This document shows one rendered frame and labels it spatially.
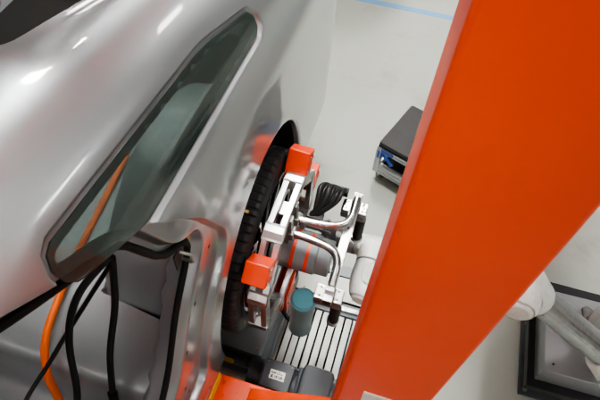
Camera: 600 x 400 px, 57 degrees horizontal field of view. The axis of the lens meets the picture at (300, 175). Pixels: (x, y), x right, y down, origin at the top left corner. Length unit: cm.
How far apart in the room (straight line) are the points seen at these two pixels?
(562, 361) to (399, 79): 206
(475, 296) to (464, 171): 23
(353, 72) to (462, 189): 327
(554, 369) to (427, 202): 198
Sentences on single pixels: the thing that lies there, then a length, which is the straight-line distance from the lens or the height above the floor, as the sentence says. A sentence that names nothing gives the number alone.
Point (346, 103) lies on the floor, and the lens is 358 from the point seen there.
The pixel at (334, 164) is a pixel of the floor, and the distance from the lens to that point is 325.
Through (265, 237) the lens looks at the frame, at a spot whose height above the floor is 110.
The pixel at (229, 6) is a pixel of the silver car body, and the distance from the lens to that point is 130.
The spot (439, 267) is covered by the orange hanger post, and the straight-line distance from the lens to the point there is 65.
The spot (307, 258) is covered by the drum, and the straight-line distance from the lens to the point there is 189.
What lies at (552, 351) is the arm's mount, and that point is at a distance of 253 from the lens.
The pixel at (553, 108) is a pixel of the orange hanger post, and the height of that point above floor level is 227.
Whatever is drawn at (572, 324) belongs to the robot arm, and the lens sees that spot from 211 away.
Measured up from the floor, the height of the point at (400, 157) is 31.
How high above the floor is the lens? 257
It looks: 54 degrees down
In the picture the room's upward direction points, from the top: 4 degrees clockwise
